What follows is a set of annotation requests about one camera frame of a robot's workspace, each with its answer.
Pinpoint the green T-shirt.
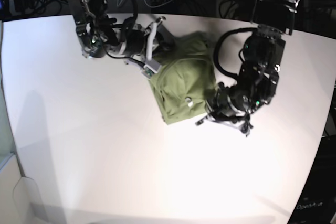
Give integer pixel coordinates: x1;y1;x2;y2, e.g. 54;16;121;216
149;33;216;125

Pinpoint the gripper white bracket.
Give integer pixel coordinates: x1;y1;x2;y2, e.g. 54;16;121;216
195;82;253;136
115;16;176;79

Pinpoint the black OpenArm case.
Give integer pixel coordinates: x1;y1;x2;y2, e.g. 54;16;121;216
288;134;335;223

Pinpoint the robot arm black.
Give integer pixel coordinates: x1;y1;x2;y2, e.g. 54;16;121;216
66;0;175;79
196;0;300;136

